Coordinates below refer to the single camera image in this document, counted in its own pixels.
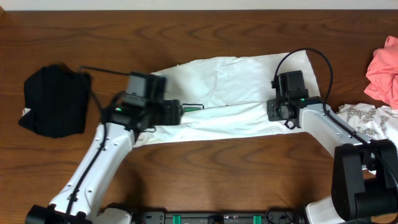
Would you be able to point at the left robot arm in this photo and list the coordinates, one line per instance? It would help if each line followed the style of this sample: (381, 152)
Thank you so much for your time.
(140, 108)

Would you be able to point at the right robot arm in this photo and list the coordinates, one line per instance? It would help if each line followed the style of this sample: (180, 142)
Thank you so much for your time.
(364, 182)

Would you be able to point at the white fern-print garment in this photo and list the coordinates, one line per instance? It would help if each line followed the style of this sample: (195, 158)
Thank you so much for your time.
(377, 123)

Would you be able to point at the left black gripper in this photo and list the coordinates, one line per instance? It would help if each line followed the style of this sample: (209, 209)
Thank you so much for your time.
(174, 114)

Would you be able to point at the white printed t-shirt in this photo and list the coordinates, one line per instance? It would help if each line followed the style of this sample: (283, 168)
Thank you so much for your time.
(233, 92)

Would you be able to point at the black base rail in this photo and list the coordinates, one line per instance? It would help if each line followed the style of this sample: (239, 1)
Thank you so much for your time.
(205, 217)

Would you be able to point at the folded black garment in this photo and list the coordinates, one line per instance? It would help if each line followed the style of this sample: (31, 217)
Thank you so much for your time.
(56, 101)

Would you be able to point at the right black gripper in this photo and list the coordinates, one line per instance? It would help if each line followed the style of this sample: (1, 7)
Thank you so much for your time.
(272, 115)

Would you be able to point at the pink garment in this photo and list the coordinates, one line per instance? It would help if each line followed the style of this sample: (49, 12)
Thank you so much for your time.
(382, 74)

